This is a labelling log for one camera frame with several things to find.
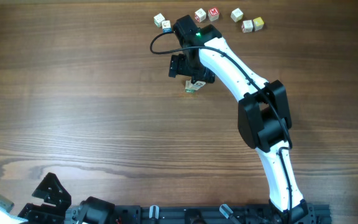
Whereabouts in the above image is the blue H block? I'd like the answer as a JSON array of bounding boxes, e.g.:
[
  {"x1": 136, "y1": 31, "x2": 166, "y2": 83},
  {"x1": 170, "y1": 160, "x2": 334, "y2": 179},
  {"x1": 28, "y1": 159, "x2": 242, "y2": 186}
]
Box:
[{"x1": 185, "y1": 80, "x2": 193, "y2": 89}]

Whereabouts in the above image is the teal-sided circle block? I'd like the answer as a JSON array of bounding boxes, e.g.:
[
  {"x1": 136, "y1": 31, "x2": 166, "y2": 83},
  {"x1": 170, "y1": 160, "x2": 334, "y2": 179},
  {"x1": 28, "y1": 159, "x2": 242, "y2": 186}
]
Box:
[{"x1": 191, "y1": 81, "x2": 206, "y2": 91}]

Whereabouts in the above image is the green-sided picture block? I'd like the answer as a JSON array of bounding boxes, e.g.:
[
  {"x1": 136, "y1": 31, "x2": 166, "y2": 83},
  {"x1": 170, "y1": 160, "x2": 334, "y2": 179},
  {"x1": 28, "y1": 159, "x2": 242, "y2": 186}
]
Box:
[{"x1": 185, "y1": 88, "x2": 195, "y2": 93}]

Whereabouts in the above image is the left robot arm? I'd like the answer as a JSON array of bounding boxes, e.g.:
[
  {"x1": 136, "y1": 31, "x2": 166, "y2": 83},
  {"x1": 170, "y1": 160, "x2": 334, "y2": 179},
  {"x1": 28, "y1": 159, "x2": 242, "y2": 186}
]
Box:
[{"x1": 18, "y1": 172, "x2": 115, "y2": 224}]

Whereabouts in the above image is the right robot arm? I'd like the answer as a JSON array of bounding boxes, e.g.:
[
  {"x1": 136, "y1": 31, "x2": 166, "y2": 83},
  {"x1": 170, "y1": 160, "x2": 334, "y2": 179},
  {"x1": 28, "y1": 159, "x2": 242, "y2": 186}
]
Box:
[{"x1": 168, "y1": 16, "x2": 308, "y2": 223}]

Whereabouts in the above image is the blue-sided block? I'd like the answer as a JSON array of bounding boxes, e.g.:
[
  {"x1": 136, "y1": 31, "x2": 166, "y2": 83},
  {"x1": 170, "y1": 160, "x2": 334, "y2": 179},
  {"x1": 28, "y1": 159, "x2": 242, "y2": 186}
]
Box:
[{"x1": 161, "y1": 21, "x2": 172, "y2": 33}]

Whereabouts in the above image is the red-edged white block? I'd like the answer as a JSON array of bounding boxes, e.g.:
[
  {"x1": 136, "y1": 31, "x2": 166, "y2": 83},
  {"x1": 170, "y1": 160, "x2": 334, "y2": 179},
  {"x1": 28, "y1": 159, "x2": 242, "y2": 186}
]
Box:
[{"x1": 195, "y1": 8, "x2": 206, "y2": 22}]

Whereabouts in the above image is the green-edged block far left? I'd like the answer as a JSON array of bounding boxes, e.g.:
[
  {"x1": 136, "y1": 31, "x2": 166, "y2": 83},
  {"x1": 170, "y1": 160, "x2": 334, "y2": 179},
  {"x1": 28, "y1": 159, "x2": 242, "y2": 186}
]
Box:
[{"x1": 154, "y1": 13, "x2": 165, "y2": 27}]

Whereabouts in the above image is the red M block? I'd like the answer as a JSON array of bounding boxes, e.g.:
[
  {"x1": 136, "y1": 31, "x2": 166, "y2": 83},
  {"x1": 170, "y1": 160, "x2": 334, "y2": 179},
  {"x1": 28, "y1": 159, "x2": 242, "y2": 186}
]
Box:
[{"x1": 208, "y1": 7, "x2": 220, "y2": 21}]

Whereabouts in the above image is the plain white block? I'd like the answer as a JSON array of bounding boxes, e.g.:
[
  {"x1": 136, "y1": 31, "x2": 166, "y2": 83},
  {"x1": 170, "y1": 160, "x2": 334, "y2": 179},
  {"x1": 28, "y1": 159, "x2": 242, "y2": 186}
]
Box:
[{"x1": 231, "y1": 8, "x2": 244, "y2": 22}]

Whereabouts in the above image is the red-sided white block right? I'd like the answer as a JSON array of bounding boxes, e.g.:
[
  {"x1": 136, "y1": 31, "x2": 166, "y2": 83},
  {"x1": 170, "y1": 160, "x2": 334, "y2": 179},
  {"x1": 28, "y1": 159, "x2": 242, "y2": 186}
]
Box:
[{"x1": 241, "y1": 20, "x2": 254, "y2": 33}]

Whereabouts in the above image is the yellow block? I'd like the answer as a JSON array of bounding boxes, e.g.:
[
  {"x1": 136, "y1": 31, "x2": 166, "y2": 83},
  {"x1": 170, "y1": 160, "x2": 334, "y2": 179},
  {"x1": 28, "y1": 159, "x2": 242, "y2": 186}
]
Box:
[{"x1": 252, "y1": 17, "x2": 264, "y2": 31}]

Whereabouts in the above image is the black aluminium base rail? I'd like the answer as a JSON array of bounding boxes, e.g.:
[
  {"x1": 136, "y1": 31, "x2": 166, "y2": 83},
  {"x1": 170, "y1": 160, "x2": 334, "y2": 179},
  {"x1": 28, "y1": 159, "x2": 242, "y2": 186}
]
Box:
[{"x1": 63, "y1": 203, "x2": 333, "y2": 224}]

